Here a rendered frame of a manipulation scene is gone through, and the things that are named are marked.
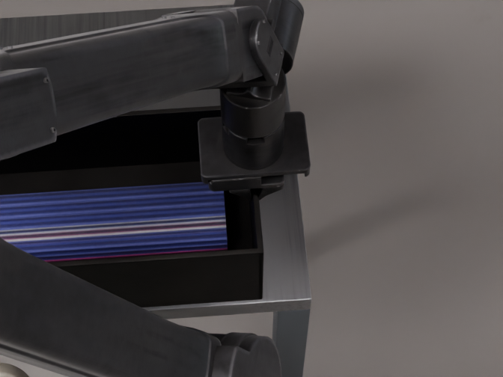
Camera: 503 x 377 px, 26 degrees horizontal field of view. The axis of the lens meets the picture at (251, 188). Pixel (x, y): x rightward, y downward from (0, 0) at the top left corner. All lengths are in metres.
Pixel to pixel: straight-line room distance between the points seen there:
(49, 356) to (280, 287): 0.67
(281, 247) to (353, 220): 0.94
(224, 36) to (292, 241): 0.53
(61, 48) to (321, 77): 1.81
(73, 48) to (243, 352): 0.28
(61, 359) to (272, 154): 0.40
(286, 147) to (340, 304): 1.17
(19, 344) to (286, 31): 0.45
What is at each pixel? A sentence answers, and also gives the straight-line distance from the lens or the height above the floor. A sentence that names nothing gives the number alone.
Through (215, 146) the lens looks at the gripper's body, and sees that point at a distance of 1.02.
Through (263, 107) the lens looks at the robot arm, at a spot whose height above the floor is 1.21.
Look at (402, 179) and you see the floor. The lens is 2.31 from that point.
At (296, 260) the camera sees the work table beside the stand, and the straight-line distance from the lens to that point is 1.31.
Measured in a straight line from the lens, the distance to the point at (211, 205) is 1.14.
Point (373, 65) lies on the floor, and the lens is 2.47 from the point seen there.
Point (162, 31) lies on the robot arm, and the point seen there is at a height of 1.37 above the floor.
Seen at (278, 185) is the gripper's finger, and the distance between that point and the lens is 1.03.
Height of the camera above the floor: 1.97
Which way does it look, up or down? 60 degrees down
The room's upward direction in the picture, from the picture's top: straight up
